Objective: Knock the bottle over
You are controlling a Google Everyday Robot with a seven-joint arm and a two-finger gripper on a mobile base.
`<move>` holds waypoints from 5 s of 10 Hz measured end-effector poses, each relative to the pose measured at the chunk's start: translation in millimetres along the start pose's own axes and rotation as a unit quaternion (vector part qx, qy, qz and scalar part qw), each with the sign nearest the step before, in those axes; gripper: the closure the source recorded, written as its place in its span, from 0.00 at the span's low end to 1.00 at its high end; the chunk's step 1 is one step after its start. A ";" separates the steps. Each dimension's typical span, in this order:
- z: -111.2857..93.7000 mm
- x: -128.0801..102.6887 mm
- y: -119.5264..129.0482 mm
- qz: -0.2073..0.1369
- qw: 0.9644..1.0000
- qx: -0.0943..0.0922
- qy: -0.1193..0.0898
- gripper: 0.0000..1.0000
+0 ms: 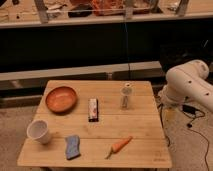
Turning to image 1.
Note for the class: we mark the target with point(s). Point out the clear plastic bottle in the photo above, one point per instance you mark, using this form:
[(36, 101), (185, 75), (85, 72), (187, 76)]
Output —
[(126, 93)]

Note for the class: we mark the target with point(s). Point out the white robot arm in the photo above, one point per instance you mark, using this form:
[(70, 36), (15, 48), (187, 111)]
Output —
[(188, 80)]

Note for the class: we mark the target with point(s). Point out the small rectangular box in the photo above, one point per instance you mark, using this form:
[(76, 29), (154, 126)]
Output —
[(93, 110)]

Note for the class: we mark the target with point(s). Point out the wooden table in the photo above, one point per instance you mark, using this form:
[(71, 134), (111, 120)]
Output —
[(147, 149)]

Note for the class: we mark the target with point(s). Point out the orange wooden bowl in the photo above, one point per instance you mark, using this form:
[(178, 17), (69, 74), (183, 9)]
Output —
[(61, 99)]

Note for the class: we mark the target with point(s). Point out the orange carrot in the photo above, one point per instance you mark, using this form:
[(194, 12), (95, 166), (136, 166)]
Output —
[(116, 147)]

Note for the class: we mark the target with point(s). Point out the blue sponge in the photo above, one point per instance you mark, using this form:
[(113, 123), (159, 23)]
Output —
[(72, 147)]

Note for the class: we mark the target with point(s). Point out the white cup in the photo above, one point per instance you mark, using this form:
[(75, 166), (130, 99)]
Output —
[(38, 130)]

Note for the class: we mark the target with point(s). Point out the cluttered background shelf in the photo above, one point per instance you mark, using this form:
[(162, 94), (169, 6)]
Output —
[(38, 13)]

